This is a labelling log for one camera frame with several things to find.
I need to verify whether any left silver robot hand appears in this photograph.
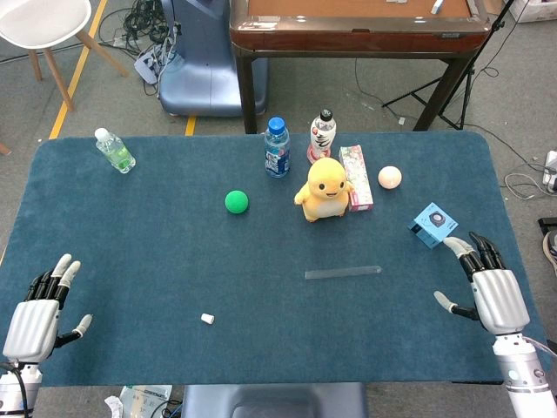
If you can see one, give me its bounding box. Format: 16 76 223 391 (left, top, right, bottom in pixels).
2 253 94 363

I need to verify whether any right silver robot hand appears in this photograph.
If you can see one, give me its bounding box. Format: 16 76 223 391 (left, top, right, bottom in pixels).
433 232 531 336

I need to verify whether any clear glass test tube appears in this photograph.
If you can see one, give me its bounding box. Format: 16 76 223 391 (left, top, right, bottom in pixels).
304 265 383 281

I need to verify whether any grey sneaker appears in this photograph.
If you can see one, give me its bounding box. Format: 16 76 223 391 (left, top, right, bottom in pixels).
542 230 557 278

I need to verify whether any small light blue box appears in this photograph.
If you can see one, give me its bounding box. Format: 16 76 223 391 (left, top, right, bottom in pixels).
407 201 460 250

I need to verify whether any clear plastic bag with papers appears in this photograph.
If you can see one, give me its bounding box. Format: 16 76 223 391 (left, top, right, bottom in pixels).
104 385 175 418

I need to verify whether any dark blue table mat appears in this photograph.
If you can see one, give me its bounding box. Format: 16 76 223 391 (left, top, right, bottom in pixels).
0 131 553 388

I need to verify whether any peach coloured ball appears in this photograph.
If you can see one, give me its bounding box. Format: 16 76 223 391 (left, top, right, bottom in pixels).
377 165 403 191

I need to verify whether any pink floral carton box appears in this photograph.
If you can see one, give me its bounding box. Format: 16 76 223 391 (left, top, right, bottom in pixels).
338 145 375 213

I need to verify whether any green label clear bottle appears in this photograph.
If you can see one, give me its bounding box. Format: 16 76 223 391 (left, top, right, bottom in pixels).
94 127 137 175

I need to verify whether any yellow plush duck toy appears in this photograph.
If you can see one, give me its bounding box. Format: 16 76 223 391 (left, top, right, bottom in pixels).
293 157 354 224

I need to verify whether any black tripod stand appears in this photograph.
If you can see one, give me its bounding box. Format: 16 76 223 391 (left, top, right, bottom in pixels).
381 0 530 131

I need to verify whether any green foam ball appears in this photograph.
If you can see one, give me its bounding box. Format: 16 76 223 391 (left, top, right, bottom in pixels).
224 189 250 215

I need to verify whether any black cap white drink bottle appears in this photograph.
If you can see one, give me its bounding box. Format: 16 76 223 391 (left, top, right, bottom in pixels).
306 108 338 165

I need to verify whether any blue grey robot torso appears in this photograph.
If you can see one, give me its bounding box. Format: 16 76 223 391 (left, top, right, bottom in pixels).
180 382 369 418

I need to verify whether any blue cap water bottle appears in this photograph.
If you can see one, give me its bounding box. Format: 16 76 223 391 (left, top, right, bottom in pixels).
264 116 292 179

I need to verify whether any white power strip with plugs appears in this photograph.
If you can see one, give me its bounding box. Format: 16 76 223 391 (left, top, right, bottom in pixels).
133 45 175 86

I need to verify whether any brown mahjong table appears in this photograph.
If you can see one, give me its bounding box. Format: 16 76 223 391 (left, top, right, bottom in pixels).
229 0 493 134

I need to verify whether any white chair with wooden legs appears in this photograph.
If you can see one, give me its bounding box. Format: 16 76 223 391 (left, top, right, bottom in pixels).
0 0 131 112

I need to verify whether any blue grey machine base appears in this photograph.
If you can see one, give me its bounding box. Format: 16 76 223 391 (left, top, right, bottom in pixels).
157 0 269 118

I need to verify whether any white loose cable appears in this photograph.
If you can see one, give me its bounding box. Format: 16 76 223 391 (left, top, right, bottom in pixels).
504 172 550 201

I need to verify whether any black cable bundle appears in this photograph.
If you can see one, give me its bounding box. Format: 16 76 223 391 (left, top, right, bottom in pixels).
97 0 175 57

